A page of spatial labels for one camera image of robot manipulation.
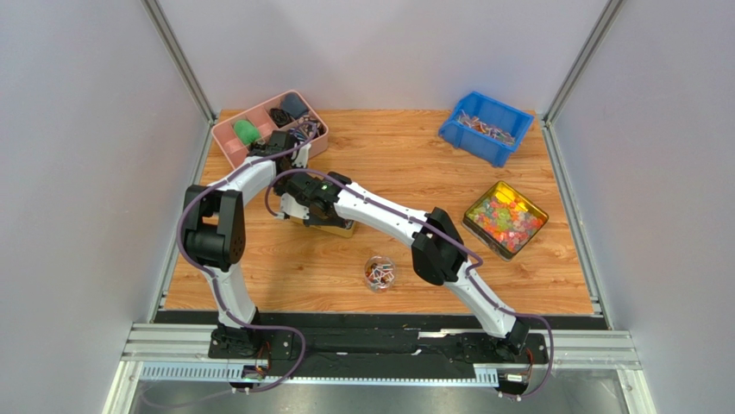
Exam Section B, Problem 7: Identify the gold tin of lollipops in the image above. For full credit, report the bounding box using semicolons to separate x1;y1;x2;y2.
288;216;356;238

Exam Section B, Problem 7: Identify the clear glass jar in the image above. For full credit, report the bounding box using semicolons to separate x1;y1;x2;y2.
364;256;397;292

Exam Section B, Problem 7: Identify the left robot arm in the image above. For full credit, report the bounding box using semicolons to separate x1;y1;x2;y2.
176;133;311;359

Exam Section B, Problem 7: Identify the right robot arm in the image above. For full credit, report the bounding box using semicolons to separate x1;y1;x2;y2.
274;168;530;354

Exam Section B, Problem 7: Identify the tin of gummy candies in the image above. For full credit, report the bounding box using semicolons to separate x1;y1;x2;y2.
462;180;550;261

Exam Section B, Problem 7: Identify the pink compartment organizer box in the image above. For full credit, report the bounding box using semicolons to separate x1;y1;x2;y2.
212;90;330;169

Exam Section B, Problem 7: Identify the green rolled sock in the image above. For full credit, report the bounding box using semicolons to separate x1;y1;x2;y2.
232;119;261;146

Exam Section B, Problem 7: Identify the dark blue rolled sock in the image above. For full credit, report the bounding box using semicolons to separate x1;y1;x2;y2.
280;92;310;119

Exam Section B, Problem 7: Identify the blue plastic bin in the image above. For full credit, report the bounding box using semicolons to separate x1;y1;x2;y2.
438;91;534;168

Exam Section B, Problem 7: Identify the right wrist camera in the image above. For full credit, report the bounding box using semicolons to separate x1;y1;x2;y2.
276;193;303;220

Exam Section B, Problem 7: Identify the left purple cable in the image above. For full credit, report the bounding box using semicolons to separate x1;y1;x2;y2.
174;120;312;398

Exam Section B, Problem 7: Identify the purple cable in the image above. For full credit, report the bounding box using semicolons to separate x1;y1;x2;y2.
264;167;556;401
174;120;312;398

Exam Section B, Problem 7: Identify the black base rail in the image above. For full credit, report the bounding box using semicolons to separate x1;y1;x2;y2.
208;312;558;380

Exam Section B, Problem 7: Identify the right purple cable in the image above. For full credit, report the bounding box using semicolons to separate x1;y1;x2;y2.
264;167;556;401

